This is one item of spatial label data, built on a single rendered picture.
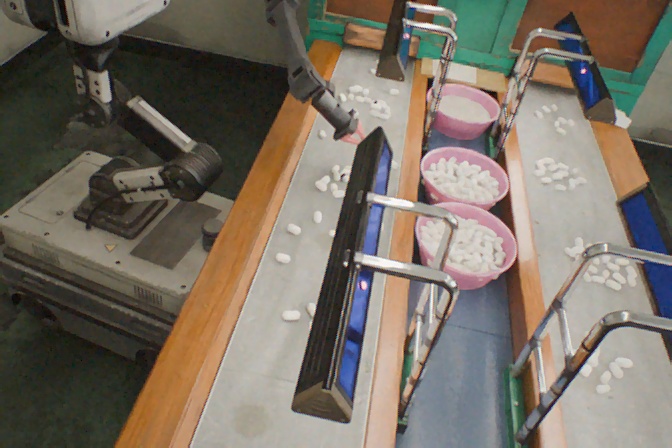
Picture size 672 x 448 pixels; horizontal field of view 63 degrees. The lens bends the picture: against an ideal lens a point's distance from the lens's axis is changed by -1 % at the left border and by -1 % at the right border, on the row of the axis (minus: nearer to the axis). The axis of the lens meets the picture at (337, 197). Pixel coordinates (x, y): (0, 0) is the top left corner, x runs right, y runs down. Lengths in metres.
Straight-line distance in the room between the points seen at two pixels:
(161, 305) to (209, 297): 0.50
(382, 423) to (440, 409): 0.19
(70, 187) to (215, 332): 0.98
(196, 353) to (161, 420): 0.14
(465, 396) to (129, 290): 1.00
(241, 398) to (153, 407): 0.16
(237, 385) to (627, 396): 0.82
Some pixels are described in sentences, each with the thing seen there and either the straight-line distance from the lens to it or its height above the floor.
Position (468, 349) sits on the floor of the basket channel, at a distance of 1.36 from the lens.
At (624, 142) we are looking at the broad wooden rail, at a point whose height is 0.76.
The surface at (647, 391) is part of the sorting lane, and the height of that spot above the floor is 0.74.
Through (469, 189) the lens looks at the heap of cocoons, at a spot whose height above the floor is 0.74.
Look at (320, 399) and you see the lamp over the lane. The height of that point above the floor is 1.09.
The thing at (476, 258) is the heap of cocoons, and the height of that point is 0.74.
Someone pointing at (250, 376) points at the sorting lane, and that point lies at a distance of 1.15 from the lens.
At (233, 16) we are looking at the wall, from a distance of 3.49.
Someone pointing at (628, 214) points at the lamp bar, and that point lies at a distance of 1.25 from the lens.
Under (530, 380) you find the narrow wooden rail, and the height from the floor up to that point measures 0.75.
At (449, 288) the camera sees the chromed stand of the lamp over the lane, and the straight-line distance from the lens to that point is 0.86.
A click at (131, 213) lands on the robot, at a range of 1.79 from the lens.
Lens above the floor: 1.72
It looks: 40 degrees down
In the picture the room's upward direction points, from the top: 10 degrees clockwise
